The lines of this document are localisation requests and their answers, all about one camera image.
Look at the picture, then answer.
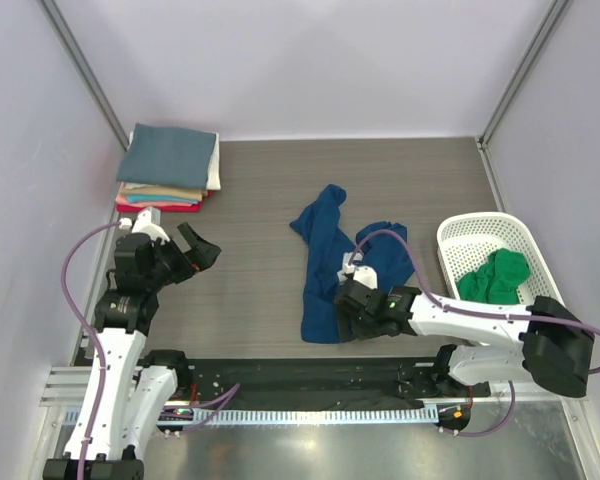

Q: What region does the dark blue t shirt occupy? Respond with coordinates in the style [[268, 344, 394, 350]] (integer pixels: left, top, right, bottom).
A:
[[290, 184, 414, 344]]

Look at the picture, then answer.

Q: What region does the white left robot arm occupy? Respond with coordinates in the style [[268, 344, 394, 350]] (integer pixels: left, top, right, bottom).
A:
[[42, 220, 221, 479]]

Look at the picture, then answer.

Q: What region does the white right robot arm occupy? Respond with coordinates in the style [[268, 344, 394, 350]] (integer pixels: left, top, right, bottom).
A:
[[334, 279, 594, 398]]

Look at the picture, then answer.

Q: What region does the red folded t shirt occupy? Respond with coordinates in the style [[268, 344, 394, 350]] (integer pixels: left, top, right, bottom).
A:
[[115, 191, 215, 215]]

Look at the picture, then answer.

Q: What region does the tan folded t shirt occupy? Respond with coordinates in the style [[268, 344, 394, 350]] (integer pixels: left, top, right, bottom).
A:
[[119, 183, 208, 204]]

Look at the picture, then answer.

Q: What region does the teal folded t shirt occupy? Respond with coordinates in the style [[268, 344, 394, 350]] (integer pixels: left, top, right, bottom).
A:
[[124, 194, 201, 206]]

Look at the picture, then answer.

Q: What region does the salmon pink folded t shirt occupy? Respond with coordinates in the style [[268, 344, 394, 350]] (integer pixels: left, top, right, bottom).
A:
[[115, 192, 201, 208]]

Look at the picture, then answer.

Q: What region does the slate blue folded t shirt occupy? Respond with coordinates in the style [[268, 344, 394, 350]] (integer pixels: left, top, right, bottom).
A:
[[116, 123, 216, 189]]

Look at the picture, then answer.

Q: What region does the white perforated laundry basket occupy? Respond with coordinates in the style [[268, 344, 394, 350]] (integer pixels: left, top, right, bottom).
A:
[[437, 212, 563, 304]]

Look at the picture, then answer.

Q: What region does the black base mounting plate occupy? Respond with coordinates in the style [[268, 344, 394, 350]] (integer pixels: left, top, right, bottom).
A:
[[142, 350, 491, 411]]

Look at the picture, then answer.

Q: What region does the green t shirt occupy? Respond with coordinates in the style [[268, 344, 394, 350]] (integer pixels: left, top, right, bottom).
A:
[[456, 248, 531, 305]]

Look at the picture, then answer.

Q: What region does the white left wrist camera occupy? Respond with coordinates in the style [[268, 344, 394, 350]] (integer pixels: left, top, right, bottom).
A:
[[118, 207, 171, 242]]

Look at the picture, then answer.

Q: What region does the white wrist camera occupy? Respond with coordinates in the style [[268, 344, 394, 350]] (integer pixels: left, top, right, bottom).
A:
[[118, 207, 171, 242], [337, 252, 378, 290]]

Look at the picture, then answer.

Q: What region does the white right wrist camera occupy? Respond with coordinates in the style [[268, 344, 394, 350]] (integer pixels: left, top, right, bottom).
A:
[[337, 252, 378, 290]]

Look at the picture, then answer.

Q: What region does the white slotted cable duct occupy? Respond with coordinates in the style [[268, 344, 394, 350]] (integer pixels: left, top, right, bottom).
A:
[[208, 404, 439, 427]]

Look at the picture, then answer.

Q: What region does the left aluminium frame post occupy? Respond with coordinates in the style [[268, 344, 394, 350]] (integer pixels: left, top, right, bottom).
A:
[[36, 0, 129, 150]]

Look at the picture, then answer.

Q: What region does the aluminium frame post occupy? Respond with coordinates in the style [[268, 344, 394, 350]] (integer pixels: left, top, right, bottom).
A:
[[36, 0, 129, 150], [476, 0, 572, 151]]

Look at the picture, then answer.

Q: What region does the right aluminium frame post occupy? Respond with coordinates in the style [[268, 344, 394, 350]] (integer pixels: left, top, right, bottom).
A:
[[476, 0, 572, 151]]

